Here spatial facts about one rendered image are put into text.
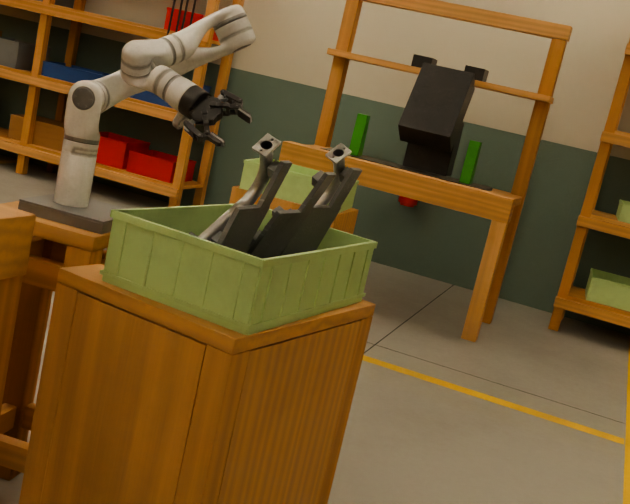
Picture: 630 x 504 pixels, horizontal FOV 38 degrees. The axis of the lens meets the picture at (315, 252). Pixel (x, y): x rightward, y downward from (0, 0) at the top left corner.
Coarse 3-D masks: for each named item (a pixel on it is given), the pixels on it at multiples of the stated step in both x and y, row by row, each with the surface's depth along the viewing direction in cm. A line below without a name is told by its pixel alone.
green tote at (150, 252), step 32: (128, 224) 207; (160, 224) 225; (192, 224) 238; (128, 256) 207; (160, 256) 203; (192, 256) 199; (224, 256) 196; (288, 256) 201; (320, 256) 215; (352, 256) 234; (128, 288) 208; (160, 288) 204; (192, 288) 200; (224, 288) 196; (256, 288) 193; (288, 288) 206; (320, 288) 222; (352, 288) 240; (224, 320) 196; (256, 320) 196; (288, 320) 211
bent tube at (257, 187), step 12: (264, 144) 203; (276, 144) 202; (264, 156) 200; (264, 168) 206; (264, 180) 209; (252, 192) 210; (240, 204) 208; (252, 204) 210; (228, 216) 206; (216, 228) 204
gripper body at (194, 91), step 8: (192, 88) 207; (200, 88) 208; (184, 96) 206; (192, 96) 205; (200, 96) 206; (208, 96) 209; (184, 104) 206; (192, 104) 205; (200, 104) 207; (208, 104) 208; (184, 112) 207; (192, 112) 206; (200, 112) 206; (208, 112) 206; (216, 112) 207; (200, 120) 205; (208, 120) 205; (216, 120) 207
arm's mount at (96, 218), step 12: (24, 204) 234; (36, 204) 234; (48, 204) 236; (60, 204) 239; (96, 204) 250; (108, 204) 254; (36, 216) 234; (48, 216) 233; (60, 216) 233; (72, 216) 232; (84, 216) 231; (96, 216) 234; (108, 216) 238; (84, 228) 232; (96, 228) 231; (108, 228) 234
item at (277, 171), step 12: (276, 168) 204; (288, 168) 207; (276, 180) 205; (264, 192) 206; (276, 192) 209; (264, 204) 208; (240, 216) 200; (252, 216) 206; (264, 216) 212; (228, 228) 199; (240, 228) 204; (252, 228) 210; (228, 240) 202; (240, 240) 208
